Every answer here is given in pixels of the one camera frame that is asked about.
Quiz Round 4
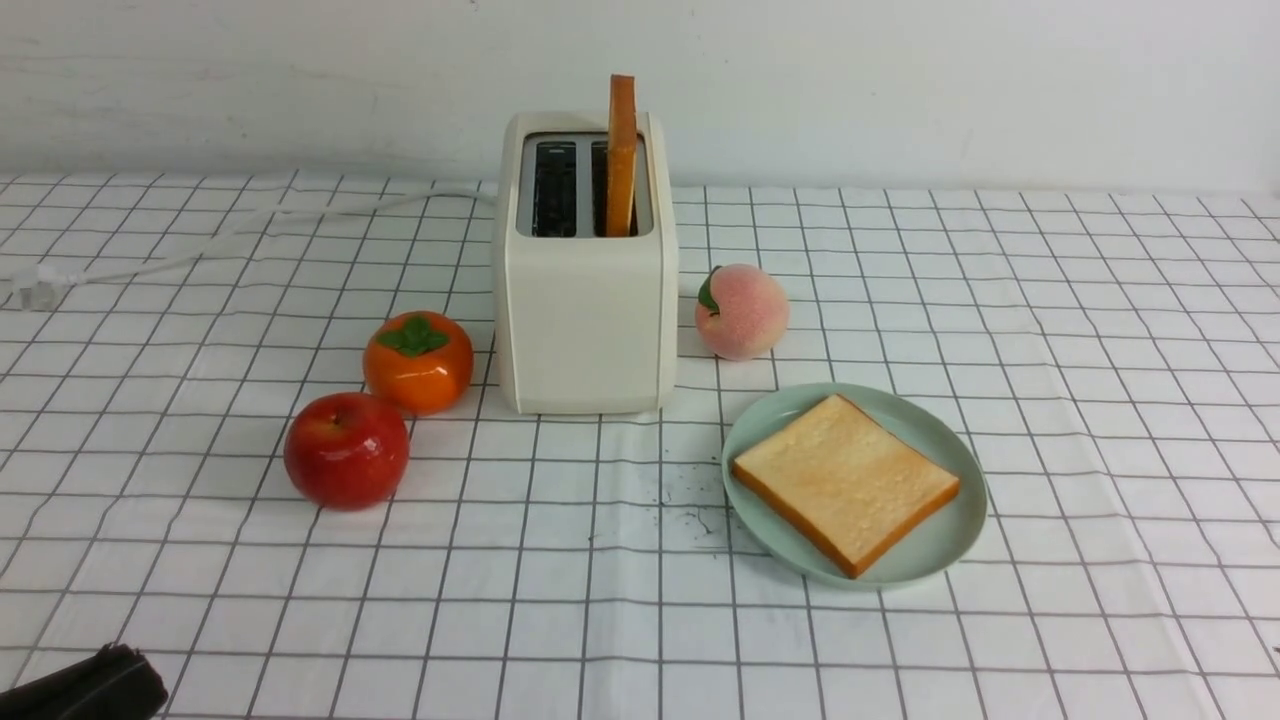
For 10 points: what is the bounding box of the white power cord with plug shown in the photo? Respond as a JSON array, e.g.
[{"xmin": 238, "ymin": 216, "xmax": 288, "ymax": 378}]
[{"xmin": 8, "ymin": 188, "xmax": 499, "ymax": 311}]

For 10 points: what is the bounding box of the orange persimmon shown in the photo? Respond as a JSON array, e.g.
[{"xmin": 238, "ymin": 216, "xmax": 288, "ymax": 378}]
[{"xmin": 362, "ymin": 311, "xmax": 475, "ymax": 416}]

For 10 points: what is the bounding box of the light green plate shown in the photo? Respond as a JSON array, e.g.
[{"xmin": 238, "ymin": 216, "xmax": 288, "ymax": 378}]
[{"xmin": 722, "ymin": 382, "xmax": 988, "ymax": 591}]

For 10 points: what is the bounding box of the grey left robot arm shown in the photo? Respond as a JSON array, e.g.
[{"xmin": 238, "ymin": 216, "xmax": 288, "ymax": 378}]
[{"xmin": 1, "ymin": 643, "xmax": 170, "ymax": 719}]

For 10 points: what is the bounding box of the pink peach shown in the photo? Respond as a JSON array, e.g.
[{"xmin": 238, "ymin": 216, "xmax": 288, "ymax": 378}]
[{"xmin": 694, "ymin": 264, "xmax": 790, "ymax": 361}]

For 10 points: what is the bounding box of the toast slice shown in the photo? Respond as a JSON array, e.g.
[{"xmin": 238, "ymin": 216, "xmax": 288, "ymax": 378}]
[
  {"xmin": 604, "ymin": 74, "xmax": 637, "ymax": 237},
  {"xmin": 730, "ymin": 395, "xmax": 961, "ymax": 578}
]

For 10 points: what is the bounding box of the red apple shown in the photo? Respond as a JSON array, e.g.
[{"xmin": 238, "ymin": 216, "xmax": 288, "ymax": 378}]
[{"xmin": 282, "ymin": 392, "xmax": 410, "ymax": 511}]

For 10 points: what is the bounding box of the cream white two-slot toaster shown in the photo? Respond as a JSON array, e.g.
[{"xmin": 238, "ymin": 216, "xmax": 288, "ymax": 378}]
[{"xmin": 492, "ymin": 111, "xmax": 678, "ymax": 415}]

